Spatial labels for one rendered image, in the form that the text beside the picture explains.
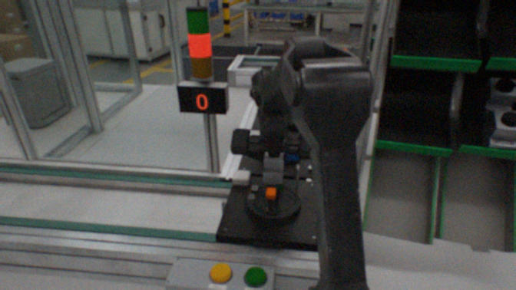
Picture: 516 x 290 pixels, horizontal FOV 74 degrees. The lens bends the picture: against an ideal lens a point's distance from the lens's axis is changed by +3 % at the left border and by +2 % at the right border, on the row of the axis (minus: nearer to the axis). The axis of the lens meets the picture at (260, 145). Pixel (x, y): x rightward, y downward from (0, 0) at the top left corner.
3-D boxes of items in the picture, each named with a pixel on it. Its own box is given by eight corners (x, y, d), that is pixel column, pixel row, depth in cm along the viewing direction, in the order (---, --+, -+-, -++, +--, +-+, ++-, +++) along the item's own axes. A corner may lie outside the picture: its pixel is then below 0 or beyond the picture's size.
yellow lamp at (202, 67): (210, 79, 81) (208, 58, 78) (190, 78, 81) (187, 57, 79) (215, 73, 85) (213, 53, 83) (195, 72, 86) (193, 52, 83)
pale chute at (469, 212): (506, 252, 69) (517, 253, 65) (433, 238, 73) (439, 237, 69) (509, 123, 76) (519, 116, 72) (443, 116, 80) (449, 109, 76)
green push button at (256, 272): (264, 291, 65) (264, 283, 64) (243, 288, 66) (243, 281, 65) (266, 273, 69) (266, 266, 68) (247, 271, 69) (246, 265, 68)
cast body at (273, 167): (282, 184, 78) (282, 158, 74) (262, 182, 78) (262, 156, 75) (284, 165, 85) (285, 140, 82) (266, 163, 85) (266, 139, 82)
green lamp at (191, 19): (206, 35, 76) (204, 11, 74) (184, 34, 76) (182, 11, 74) (212, 31, 80) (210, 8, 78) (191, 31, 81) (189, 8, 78)
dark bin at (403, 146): (448, 158, 63) (462, 133, 57) (374, 148, 66) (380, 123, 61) (444, 59, 79) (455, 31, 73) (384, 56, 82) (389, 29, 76)
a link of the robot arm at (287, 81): (375, 96, 34) (362, -5, 35) (295, 101, 33) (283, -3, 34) (299, 137, 63) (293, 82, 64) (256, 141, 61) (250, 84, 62)
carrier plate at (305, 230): (322, 252, 74) (323, 244, 73) (215, 242, 77) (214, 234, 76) (319, 187, 95) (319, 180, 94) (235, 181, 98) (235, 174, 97)
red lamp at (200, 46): (208, 57, 78) (206, 36, 76) (187, 57, 79) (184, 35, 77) (213, 52, 83) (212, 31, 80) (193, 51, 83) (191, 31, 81)
